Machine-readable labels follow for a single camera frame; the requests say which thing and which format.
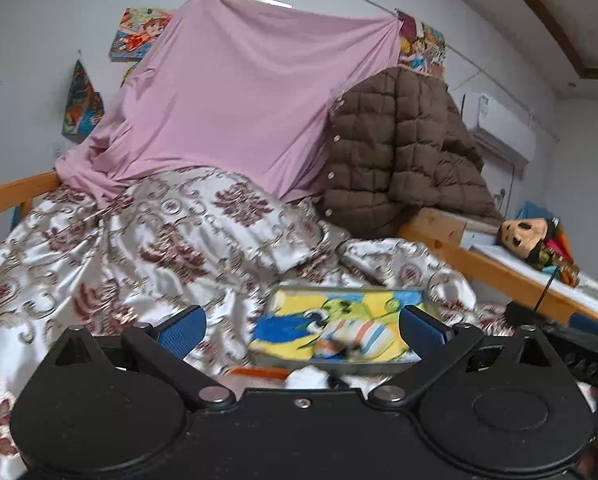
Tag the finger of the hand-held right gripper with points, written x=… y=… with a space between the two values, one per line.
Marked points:
x=521 y=314

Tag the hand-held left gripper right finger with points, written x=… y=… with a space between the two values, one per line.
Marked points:
x=419 y=331

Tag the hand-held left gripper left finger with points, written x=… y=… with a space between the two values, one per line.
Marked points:
x=184 y=332

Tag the striped baby cloth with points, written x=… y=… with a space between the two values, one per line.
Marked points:
x=359 y=337

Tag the orange cloth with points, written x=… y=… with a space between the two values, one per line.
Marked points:
x=259 y=373

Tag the colourful cartoon picture tray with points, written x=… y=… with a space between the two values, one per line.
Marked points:
x=329 y=287

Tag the white fluffy sock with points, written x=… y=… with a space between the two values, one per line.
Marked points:
x=306 y=378

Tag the plush doll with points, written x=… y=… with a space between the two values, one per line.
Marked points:
x=521 y=232

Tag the patterned satin quilt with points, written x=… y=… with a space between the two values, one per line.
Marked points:
x=129 y=260

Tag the teal cloth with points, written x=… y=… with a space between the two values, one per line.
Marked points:
x=529 y=210

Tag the cartoon frog towel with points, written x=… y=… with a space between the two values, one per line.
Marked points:
x=289 y=330

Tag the brown puffer jacket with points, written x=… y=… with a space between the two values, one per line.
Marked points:
x=379 y=160

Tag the white air conditioner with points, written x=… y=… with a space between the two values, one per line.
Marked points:
x=504 y=130

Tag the pink bedsheet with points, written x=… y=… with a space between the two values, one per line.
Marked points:
x=239 y=100

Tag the wooden ceiling trim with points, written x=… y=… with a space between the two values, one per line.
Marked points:
x=554 y=25

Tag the wooden bed frame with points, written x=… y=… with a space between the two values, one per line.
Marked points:
x=9 y=195

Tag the kite shaped wall poster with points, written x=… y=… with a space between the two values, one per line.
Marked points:
x=81 y=100

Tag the small wall poster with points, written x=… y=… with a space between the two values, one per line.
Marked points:
x=128 y=74

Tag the colourful cartoon wall poster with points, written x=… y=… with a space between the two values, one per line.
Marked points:
x=424 y=47

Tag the cartoon girl wall poster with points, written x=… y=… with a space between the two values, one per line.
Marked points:
x=139 y=32

